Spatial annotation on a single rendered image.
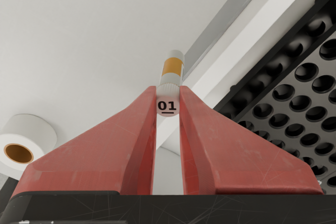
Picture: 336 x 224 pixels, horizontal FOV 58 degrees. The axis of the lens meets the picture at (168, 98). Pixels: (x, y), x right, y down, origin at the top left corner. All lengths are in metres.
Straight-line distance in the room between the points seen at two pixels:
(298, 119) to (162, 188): 0.14
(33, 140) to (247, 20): 0.31
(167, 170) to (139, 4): 0.17
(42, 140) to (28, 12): 0.16
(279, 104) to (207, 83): 0.05
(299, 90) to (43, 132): 0.33
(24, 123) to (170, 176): 0.21
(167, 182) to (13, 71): 0.23
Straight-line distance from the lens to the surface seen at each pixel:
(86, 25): 0.34
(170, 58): 0.15
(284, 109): 0.21
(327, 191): 0.28
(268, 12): 0.18
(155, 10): 0.32
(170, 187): 0.29
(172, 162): 0.31
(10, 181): 1.12
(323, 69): 0.20
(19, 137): 0.42
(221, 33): 0.20
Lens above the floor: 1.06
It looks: 53 degrees down
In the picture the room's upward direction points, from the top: 172 degrees counter-clockwise
